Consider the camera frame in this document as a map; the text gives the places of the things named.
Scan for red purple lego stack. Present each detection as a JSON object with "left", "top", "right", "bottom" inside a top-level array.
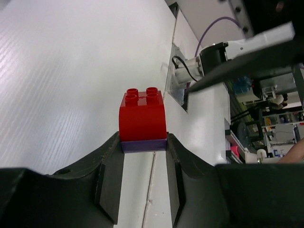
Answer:
[{"left": 119, "top": 87, "right": 167, "bottom": 153}]

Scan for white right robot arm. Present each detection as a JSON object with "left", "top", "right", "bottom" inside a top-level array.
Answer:
[{"left": 171, "top": 0, "right": 304, "bottom": 93}]

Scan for pink object in background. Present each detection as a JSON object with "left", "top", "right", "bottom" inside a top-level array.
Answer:
[{"left": 230, "top": 146, "right": 240, "bottom": 158}]

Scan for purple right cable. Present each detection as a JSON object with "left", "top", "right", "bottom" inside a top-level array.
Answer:
[{"left": 194, "top": 16, "right": 244, "bottom": 57}]

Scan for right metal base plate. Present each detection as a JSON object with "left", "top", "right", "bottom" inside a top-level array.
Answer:
[{"left": 165, "top": 44, "right": 190, "bottom": 112}]

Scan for person hand in background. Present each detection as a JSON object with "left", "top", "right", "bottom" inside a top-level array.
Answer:
[{"left": 278, "top": 140, "right": 304, "bottom": 163}]

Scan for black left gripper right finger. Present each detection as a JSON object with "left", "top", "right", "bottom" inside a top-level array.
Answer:
[{"left": 166, "top": 133, "right": 304, "bottom": 228}]

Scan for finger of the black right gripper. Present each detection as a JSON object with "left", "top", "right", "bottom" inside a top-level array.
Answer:
[{"left": 187, "top": 23, "right": 304, "bottom": 93}]

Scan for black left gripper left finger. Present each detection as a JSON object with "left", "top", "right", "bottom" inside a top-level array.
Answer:
[{"left": 0, "top": 133, "right": 124, "bottom": 228}]

